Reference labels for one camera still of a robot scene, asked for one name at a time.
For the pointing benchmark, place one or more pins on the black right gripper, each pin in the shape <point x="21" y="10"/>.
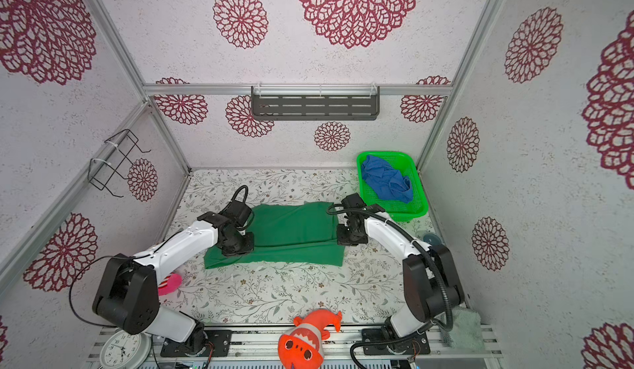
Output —
<point x="342" y="238"/>

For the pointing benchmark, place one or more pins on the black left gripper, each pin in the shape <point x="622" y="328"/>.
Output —
<point x="249" y="246"/>

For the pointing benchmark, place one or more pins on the green tank top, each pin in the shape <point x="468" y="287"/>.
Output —
<point x="288" y="234"/>

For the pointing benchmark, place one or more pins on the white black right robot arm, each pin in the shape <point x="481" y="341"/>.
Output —
<point x="431" y="285"/>

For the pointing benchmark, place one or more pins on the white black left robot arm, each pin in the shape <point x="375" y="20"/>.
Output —
<point x="128" y="294"/>

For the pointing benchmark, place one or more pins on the blue tank top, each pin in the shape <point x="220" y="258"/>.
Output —
<point x="388" y="183"/>

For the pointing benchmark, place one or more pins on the bright green plastic basket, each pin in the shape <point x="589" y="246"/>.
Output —
<point x="398" y="211"/>

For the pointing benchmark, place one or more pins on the pink striped plush toy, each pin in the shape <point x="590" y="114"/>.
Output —
<point x="170" y="284"/>

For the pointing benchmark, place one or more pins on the teal green cup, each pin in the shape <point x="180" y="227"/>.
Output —
<point x="433" y="239"/>

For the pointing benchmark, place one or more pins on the red fish plush toy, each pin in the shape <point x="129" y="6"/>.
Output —
<point x="301" y="346"/>

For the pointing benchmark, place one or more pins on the light green folded cloth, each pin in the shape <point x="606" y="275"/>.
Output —
<point x="466" y="333"/>

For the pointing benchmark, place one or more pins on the white alarm clock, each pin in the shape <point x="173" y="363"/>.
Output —
<point x="125" y="351"/>

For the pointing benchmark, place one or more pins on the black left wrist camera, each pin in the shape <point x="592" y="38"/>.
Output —
<point x="239" y="213"/>

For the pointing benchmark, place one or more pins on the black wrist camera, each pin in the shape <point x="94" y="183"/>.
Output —
<point x="239" y="213"/>
<point x="353" y="203"/>

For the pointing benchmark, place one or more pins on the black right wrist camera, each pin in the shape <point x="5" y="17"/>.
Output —
<point x="353" y="203"/>

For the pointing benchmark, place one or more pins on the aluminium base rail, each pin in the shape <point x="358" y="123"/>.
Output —
<point x="251" y="345"/>

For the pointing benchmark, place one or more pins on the black wire wall rack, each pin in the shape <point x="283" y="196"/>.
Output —
<point x="102" y="171"/>

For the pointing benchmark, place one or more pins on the dark grey wall shelf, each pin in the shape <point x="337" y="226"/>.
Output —
<point x="315" y="105"/>

